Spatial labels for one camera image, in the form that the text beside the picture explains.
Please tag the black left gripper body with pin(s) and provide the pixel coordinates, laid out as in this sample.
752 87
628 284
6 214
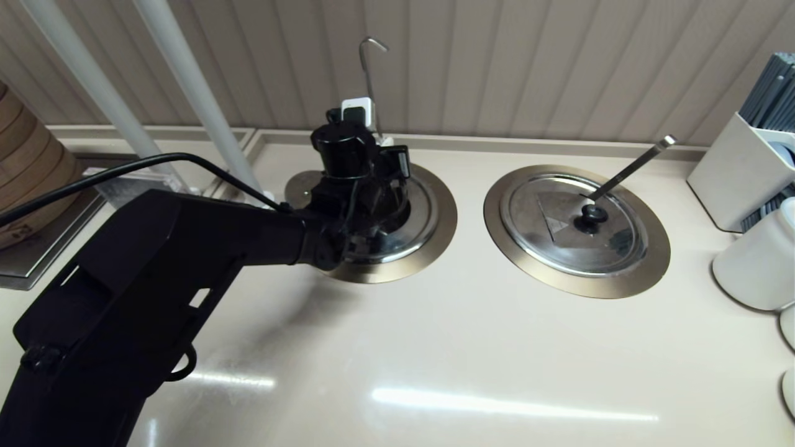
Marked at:
345 149

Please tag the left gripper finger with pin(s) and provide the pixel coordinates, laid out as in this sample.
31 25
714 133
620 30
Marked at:
355 103
394 162

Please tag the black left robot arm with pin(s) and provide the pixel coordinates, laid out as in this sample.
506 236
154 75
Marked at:
155 292

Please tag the steel soup pot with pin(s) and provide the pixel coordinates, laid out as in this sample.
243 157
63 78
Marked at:
425 217

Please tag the white metal pole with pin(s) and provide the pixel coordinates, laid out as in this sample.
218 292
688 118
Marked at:
197 93
87 68

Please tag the clear acrylic sign block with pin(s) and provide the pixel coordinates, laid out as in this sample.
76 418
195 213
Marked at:
124 186

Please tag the bamboo steamer stack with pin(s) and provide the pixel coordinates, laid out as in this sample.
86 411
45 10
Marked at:
31 143

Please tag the white utensil holder box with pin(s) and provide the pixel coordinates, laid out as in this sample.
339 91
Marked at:
726 174

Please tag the white ceramic jar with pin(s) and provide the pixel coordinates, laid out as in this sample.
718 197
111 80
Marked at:
754 267

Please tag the grey chopsticks bundle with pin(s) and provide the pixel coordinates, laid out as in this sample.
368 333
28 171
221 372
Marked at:
773 93

